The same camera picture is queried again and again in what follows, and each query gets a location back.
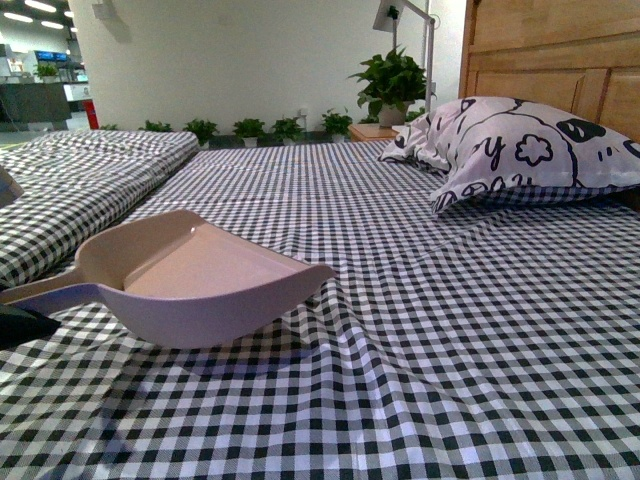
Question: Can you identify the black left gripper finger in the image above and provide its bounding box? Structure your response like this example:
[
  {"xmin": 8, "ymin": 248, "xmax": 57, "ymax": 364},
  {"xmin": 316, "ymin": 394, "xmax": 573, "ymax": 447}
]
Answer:
[{"xmin": 1, "ymin": 305, "xmax": 61, "ymax": 350}]

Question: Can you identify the pink plastic dustpan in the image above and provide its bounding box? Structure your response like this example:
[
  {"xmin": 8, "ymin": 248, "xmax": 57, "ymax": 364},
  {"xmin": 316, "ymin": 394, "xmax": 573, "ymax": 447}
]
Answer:
[{"xmin": 1, "ymin": 210, "xmax": 335, "ymax": 349}]

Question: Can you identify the folded checkered quilt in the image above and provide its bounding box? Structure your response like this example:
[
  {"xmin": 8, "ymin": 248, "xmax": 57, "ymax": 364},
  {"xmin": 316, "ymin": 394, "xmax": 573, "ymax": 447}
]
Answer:
[{"xmin": 1, "ymin": 130, "xmax": 199, "ymax": 287}]

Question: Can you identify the small potted plant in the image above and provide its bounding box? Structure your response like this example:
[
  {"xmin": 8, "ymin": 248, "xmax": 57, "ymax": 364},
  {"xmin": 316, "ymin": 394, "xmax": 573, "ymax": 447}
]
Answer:
[
  {"xmin": 233, "ymin": 118, "xmax": 265, "ymax": 148},
  {"xmin": 272, "ymin": 117, "xmax": 304, "ymax": 146},
  {"xmin": 140, "ymin": 120, "xmax": 173, "ymax": 132},
  {"xmin": 322, "ymin": 109, "xmax": 353, "ymax": 143},
  {"xmin": 183, "ymin": 118, "xmax": 218, "ymax": 149}
]

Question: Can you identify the far wooden bedside table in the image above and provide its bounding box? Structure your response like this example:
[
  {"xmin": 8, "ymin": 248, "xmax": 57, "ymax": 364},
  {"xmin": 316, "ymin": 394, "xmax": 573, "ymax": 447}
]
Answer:
[{"xmin": 348, "ymin": 123, "xmax": 398, "ymax": 142}]

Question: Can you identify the large potted green plant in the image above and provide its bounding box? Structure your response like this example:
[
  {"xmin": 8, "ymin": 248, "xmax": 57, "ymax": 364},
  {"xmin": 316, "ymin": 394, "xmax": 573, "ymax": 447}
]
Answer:
[{"xmin": 350, "ymin": 48, "xmax": 426, "ymax": 128}]

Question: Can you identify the black white checkered bed sheet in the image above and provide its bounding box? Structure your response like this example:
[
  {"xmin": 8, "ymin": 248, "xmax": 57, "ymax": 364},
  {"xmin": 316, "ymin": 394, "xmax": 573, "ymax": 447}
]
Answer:
[{"xmin": 1, "ymin": 143, "xmax": 639, "ymax": 479}]

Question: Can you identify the white floor lamp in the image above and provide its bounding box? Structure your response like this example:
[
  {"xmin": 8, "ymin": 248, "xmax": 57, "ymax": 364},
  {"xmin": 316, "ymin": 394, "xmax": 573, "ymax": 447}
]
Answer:
[{"xmin": 373, "ymin": 0, "xmax": 436, "ymax": 114}]

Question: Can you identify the white cartoon print pillow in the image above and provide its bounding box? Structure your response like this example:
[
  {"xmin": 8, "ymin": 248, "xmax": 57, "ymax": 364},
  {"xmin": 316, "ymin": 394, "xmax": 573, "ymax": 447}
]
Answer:
[{"xmin": 379, "ymin": 96, "xmax": 639, "ymax": 214}]

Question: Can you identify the wooden headboard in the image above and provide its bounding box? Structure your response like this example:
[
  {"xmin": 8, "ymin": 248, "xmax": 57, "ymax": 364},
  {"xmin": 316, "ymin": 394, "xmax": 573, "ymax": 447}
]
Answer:
[{"xmin": 459, "ymin": 0, "xmax": 639, "ymax": 140}]

